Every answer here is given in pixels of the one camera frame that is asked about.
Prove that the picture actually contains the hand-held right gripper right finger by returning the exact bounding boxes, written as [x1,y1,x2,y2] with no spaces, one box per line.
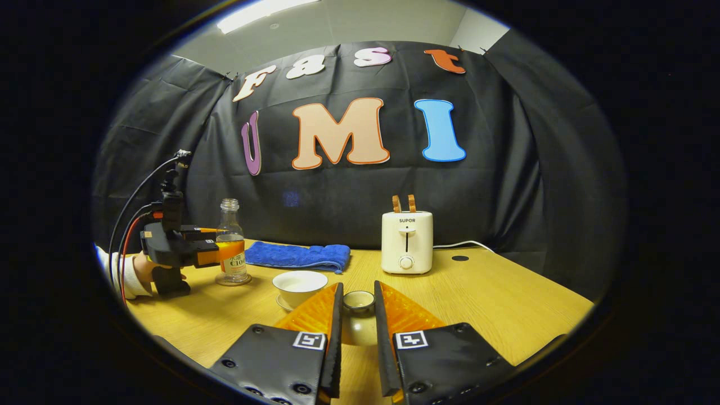
[373,280,515,405]

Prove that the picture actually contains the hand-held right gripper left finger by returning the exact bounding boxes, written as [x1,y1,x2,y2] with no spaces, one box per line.
[208,281,344,405]

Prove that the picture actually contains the clear glass water bottle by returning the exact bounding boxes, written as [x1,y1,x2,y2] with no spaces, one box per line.
[216,198,249,285]

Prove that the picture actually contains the cream teacup lid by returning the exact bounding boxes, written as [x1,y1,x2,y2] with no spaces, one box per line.
[341,290,377,347]

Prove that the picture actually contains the cream teacup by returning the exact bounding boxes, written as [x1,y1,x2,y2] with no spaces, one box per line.
[272,271,329,309]

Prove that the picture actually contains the blue towel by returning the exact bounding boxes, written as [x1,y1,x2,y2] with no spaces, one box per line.
[245,241,352,275]

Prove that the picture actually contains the white toaster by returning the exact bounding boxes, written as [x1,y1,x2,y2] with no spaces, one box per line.
[381,210,434,275]

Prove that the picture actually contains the red cable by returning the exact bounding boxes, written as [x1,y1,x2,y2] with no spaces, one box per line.
[119,211,164,304]

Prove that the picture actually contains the black cable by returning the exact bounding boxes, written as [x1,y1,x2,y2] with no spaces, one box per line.
[114,204,164,282]
[107,156,181,271]

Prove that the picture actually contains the white toaster cable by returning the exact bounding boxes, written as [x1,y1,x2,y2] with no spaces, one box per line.
[433,240,496,254]

